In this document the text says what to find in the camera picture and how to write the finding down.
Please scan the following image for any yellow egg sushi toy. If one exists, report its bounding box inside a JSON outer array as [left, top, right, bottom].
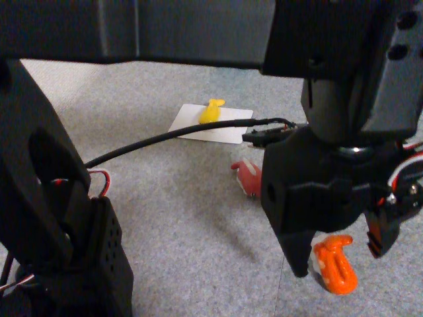
[[198, 98, 227, 125]]

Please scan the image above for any grey carpet mat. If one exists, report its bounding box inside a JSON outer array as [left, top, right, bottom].
[[275, 211, 423, 317], [0, 58, 310, 317]]

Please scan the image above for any white rectangular card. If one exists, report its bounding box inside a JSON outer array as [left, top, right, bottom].
[[167, 103, 254, 145]]

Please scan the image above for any orange shrimp sushi toy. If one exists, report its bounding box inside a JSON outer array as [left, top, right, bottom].
[[310, 233, 359, 296]]

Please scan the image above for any red white black servo cable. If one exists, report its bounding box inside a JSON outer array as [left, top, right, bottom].
[[376, 140, 423, 203], [42, 167, 112, 199], [0, 273, 39, 297]]

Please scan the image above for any black camera cable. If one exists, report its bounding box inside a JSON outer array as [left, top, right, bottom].
[[84, 117, 300, 169]]

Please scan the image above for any pink fish sushi toy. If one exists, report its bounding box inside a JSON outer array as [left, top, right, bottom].
[[230, 157, 264, 198]]

